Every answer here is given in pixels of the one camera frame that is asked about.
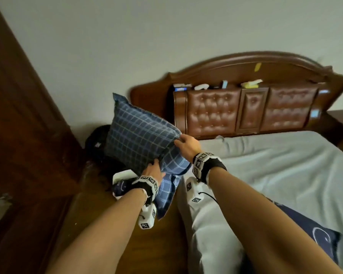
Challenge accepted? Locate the person's left hand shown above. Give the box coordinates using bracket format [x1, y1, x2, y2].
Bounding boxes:
[141, 159, 166, 183]

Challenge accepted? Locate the person's right hand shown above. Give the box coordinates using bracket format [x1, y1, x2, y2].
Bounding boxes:
[174, 134, 202, 162]

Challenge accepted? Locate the blue plaid pillow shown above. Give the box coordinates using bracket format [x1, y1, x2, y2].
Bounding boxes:
[104, 92, 192, 220]

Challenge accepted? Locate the person's left forearm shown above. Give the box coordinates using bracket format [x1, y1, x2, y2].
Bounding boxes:
[46, 188, 148, 274]

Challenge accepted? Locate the person's right forearm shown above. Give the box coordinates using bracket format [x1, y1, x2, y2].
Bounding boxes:
[208, 168, 343, 274]

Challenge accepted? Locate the black marker wristband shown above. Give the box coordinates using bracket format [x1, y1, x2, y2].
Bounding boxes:
[127, 175, 160, 205]
[192, 152, 228, 185]

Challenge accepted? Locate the black bag with white label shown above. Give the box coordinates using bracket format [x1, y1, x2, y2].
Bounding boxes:
[84, 124, 115, 166]

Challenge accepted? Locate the wooden headboard with leather panels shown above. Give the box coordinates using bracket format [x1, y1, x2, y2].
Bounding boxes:
[130, 51, 343, 141]

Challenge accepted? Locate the wooden bedside cabinet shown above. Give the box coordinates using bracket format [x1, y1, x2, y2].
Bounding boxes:
[44, 161, 190, 274]

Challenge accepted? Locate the yellow and white packet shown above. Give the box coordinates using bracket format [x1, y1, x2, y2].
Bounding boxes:
[241, 79, 263, 89]

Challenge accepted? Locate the grey bed sheet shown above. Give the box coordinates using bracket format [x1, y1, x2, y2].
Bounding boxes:
[177, 130, 343, 274]

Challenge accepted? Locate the dark wooden wardrobe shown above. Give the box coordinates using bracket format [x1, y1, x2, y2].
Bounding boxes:
[0, 0, 85, 274]

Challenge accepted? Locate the dark wooden nightstand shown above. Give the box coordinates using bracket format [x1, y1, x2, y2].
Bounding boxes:
[317, 110, 343, 161]

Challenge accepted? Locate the dark blue printed pillow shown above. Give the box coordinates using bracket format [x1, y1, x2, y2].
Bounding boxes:
[267, 197, 342, 266]

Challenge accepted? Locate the white wrist camera block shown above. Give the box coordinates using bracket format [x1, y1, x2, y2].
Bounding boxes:
[185, 177, 204, 205]
[138, 202, 157, 230]

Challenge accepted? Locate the thin black cable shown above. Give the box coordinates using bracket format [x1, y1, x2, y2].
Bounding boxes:
[200, 192, 218, 203]

